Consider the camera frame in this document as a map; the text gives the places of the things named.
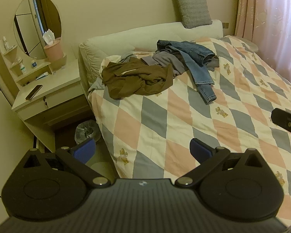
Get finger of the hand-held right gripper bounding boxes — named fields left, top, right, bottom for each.
left=271, top=108, right=291, bottom=151

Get grey garment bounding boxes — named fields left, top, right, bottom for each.
left=141, top=50, right=220, bottom=78

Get oval mirror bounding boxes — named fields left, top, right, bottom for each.
left=13, top=0, right=63, bottom=60

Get white tube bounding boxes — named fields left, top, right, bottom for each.
left=35, top=71, right=49, bottom=81

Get smartphone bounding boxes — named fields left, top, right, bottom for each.
left=25, top=84, right=43, bottom=101

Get white round side table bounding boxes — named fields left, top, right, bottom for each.
left=239, top=37, right=259, bottom=53

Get brown garment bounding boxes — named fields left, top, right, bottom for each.
left=101, top=59, right=174, bottom=100

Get white dressing table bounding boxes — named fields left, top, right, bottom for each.
left=0, top=39, right=94, bottom=152

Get blue denim jeans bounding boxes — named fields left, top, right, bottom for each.
left=156, top=39, right=220, bottom=104

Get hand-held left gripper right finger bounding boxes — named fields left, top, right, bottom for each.
left=175, top=138, right=264, bottom=188

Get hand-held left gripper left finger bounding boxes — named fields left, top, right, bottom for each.
left=22, top=137, right=112, bottom=189

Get pink round tissue box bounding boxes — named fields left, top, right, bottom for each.
left=42, top=29, right=64, bottom=63

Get grey throw pillow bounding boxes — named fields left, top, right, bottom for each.
left=172, top=0, right=213, bottom=29

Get checkered pink grey blanket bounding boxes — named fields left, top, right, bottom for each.
left=88, top=35, right=291, bottom=226

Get trash bin with plastic bag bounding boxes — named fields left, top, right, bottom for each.
left=74, top=120, right=103, bottom=145

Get pink curtain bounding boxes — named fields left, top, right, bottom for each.
left=234, top=0, right=291, bottom=89

